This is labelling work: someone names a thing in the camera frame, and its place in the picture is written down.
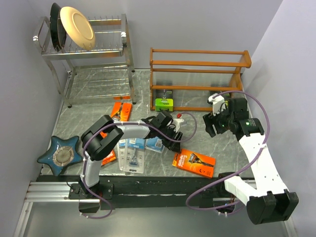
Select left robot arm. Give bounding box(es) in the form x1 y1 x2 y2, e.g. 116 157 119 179
80 112 183 198

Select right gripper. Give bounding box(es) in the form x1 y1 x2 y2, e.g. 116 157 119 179
202 103 234 137

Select green black razor box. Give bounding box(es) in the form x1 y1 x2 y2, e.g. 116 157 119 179
209 91 218 96
155 89 173 112

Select blue razor blister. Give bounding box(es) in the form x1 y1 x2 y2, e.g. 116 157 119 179
123 138 145 174
145 137 164 153
117 139 126 171

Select blue star-shaped dish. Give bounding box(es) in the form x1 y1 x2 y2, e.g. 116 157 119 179
37 136 82 176

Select black plate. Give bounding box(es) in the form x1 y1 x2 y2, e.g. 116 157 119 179
49 2 67 52

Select cream plate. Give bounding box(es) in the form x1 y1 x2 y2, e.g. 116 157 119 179
60 6 96 51

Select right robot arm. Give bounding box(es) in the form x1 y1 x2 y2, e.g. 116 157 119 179
203 95 299 225

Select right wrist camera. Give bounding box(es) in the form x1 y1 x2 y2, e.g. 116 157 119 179
207 93 226 115

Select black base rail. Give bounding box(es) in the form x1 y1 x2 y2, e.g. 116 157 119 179
25 175 244 219

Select wooden two-tier shelf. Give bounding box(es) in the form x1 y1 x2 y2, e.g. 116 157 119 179
150 48 252 111

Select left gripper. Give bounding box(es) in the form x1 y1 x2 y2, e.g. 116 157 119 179
157 126 183 154

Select orange Fusion5 razor box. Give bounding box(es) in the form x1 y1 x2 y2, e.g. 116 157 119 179
172 149 216 178

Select orange razor box back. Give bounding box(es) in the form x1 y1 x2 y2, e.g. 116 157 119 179
110 102 132 121

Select steel dish rack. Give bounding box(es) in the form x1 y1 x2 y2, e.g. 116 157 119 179
33 14 136 108

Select orange razor box left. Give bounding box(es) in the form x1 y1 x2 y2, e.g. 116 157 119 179
100 132 116 166

